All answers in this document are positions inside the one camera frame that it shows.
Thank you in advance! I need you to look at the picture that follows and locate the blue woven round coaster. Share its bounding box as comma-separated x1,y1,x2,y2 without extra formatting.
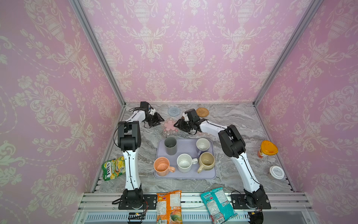
167,106,181,117

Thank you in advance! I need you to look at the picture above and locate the lavender mug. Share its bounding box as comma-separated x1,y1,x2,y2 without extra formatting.
196,138,210,157

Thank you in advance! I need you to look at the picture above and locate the white mug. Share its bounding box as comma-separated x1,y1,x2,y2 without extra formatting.
177,154,198,173

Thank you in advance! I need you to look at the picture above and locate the peach orange mug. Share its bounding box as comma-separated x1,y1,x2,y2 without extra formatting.
154,157,176,176

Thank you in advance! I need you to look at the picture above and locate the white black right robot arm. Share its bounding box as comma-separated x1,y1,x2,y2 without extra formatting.
174,119,271,210

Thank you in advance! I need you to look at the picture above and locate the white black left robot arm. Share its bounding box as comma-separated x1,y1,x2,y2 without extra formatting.
115,108,163,209

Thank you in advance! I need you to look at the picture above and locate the woven rattan round coaster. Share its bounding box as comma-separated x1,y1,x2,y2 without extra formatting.
196,107,210,118

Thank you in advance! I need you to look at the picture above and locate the grey mug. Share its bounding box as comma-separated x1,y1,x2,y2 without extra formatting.
164,137,177,155

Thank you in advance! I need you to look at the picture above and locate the lavender silicone tray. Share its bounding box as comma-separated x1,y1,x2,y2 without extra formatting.
153,138,217,180

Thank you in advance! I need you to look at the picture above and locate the beige yellow mug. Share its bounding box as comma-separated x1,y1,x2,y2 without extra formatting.
197,152,215,174

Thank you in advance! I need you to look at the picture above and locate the green snack packet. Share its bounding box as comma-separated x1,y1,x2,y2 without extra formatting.
101,156,125,181

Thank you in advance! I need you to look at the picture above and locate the orange snack bag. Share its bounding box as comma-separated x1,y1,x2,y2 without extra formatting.
156,190,183,224

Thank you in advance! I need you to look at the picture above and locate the teal snack bag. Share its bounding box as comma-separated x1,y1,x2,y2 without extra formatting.
200,188,237,224

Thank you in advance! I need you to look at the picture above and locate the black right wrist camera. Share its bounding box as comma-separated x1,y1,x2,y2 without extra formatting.
183,109,200,122

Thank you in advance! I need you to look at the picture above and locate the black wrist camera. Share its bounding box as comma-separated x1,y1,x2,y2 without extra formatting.
183,109,200,122
139,101,152,113

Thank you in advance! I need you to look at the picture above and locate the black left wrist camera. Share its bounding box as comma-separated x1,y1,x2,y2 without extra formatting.
139,101,152,113

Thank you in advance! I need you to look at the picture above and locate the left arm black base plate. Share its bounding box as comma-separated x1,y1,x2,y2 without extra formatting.
118,194,158,210

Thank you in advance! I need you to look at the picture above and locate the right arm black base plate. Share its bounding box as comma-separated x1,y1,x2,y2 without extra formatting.
230,194,271,210

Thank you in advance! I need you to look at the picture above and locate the aluminium front rail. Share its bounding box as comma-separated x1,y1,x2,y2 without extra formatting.
78,191,313,212

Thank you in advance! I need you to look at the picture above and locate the aluminium frame post left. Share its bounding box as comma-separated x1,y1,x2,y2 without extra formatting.
69,0,125,107

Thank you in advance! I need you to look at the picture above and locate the aluminium frame post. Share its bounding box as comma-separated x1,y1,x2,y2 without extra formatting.
69,0,125,107
253,0,323,108

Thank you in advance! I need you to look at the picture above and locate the aluminium frame post right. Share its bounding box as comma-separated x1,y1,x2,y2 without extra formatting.
253,0,323,108

